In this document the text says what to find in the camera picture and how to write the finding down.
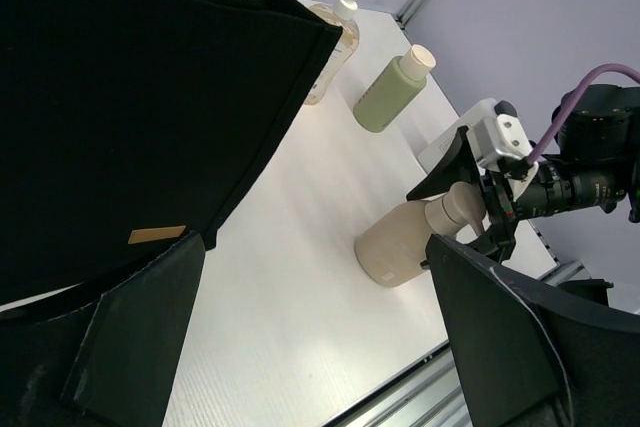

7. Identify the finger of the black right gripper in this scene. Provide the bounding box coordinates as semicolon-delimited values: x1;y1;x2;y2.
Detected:
406;126;481;200
467;226;515;263

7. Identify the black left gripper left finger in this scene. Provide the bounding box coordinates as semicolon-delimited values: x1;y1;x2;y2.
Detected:
1;233;205;426

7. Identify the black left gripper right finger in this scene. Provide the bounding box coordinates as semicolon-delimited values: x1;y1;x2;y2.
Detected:
426;235;639;426

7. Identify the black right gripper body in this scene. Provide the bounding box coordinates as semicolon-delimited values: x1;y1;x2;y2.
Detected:
479;159;626;268

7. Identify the beige pump bottle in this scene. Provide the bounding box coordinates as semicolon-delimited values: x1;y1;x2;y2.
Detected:
354;182;486;288

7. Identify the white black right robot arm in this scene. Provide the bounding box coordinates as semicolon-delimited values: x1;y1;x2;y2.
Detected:
406;84;639;262

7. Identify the black canvas bag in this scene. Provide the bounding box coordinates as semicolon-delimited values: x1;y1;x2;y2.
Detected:
1;0;341;303

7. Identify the green bottle beige cap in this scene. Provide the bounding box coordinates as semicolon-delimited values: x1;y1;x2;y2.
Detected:
353;44;436;133

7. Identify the clear amber soap bottle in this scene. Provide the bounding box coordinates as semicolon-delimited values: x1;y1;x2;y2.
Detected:
302;0;361;107

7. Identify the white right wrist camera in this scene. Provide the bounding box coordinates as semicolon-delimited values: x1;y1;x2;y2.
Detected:
417;98;539;200

